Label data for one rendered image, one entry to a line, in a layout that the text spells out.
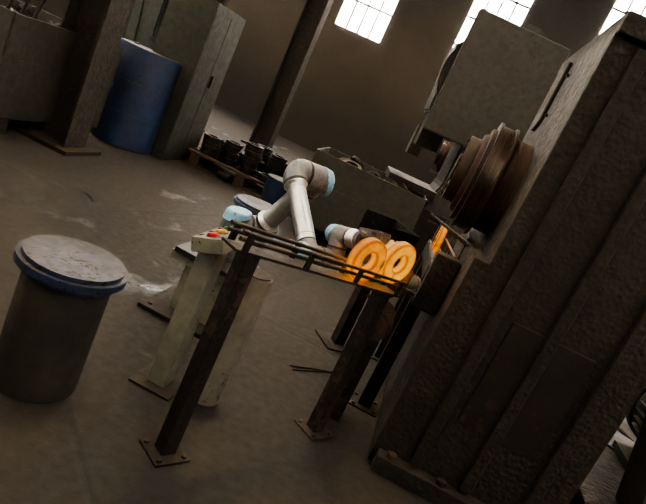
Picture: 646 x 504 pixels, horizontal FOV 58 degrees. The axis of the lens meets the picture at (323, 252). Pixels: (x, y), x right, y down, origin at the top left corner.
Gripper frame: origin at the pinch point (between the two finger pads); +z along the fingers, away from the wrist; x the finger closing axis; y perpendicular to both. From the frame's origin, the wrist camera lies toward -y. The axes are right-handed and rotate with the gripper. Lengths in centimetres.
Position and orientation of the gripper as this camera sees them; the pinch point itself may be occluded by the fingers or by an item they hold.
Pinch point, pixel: (399, 257)
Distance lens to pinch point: 205.9
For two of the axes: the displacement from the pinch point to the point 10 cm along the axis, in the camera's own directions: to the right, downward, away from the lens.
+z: 7.0, 2.2, -6.8
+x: 6.8, 1.1, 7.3
